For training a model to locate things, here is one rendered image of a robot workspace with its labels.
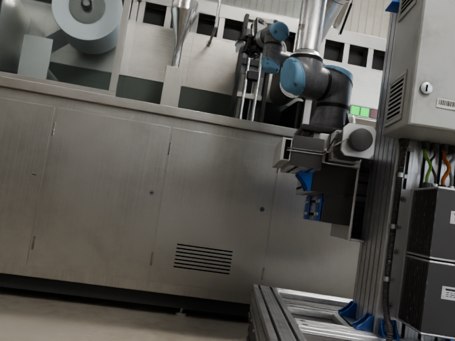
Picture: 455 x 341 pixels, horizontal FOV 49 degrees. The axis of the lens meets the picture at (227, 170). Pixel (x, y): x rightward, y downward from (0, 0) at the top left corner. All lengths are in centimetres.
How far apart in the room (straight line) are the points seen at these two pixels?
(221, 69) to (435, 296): 193
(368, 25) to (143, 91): 281
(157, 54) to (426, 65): 185
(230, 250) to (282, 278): 27
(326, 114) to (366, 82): 138
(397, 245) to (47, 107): 151
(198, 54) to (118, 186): 104
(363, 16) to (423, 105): 384
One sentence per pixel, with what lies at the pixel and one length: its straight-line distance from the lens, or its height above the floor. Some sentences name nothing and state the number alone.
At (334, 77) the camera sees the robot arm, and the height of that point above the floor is 100.
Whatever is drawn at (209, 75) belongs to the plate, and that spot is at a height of 123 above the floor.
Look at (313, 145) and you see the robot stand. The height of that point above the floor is 72.
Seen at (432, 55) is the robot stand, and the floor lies 94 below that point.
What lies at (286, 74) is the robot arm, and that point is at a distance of 173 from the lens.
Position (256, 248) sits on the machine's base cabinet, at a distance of 222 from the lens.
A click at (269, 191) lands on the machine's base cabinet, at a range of 222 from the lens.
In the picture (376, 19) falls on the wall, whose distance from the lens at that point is 510.
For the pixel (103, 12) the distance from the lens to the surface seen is 237.
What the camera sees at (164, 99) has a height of 100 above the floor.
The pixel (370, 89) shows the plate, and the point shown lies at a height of 133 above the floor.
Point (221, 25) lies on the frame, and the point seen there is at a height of 153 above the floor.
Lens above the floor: 50
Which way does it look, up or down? 4 degrees up
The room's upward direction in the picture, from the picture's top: 9 degrees clockwise
